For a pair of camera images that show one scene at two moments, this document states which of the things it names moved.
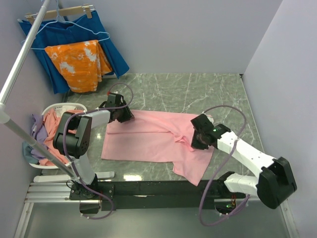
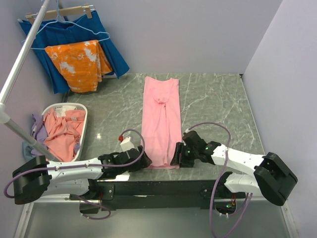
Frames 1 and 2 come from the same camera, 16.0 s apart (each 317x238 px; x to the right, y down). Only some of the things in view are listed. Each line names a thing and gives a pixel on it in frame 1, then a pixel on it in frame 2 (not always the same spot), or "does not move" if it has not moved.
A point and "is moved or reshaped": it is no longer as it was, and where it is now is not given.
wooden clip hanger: x=62 y=12 does not move
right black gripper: x=195 y=144 to x=180 y=148
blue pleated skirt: x=87 y=27 does not move
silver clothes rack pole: x=4 y=110 does not move
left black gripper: x=128 y=115 to x=144 y=162
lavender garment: x=39 y=133 does not move
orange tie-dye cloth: x=81 y=65 does not move
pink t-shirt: x=155 y=137 is moved or reshaped
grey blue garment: x=26 y=150 does not move
